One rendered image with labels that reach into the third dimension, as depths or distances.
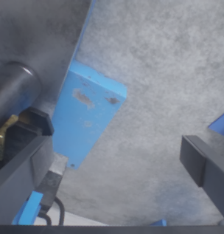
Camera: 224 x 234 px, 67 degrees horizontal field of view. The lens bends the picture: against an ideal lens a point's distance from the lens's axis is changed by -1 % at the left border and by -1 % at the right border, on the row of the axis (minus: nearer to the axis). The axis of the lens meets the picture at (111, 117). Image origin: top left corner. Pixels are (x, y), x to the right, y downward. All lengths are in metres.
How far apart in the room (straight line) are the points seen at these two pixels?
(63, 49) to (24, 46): 0.18
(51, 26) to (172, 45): 0.55
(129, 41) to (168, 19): 0.19
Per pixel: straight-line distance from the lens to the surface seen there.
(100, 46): 0.93
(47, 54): 0.86
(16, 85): 0.82
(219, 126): 1.27
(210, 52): 0.99
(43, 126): 0.67
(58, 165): 0.75
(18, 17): 0.87
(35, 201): 0.74
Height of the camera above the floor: 0.87
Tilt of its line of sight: 49 degrees down
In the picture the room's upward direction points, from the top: 169 degrees counter-clockwise
